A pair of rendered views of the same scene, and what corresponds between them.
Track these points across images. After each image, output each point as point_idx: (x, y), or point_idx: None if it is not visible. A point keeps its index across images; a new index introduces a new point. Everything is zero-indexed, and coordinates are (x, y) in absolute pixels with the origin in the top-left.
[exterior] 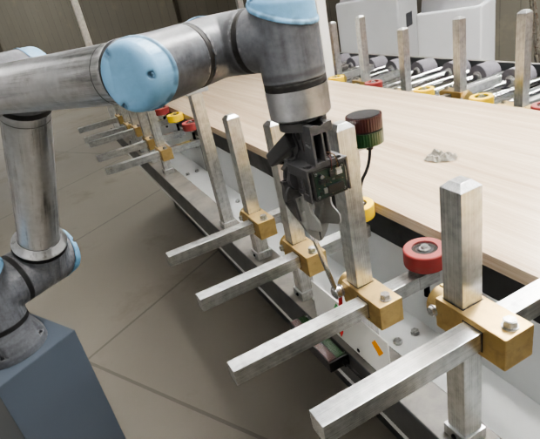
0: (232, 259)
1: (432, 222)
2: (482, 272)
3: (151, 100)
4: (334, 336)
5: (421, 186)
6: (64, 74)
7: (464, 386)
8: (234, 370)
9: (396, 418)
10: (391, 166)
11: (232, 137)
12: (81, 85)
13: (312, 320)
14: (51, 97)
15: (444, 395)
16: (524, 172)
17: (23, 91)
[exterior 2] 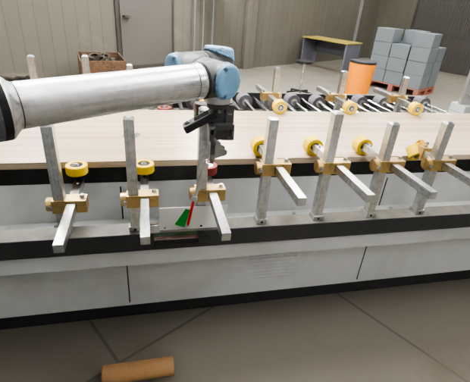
0: (14, 259)
1: (188, 158)
2: (219, 169)
3: (236, 93)
4: (181, 230)
5: (152, 148)
6: (180, 82)
7: (268, 195)
8: (230, 232)
9: (232, 239)
10: (115, 145)
11: (54, 140)
12: (192, 89)
13: (214, 206)
14: (160, 98)
15: (240, 217)
16: (176, 133)
17: (135, 95)
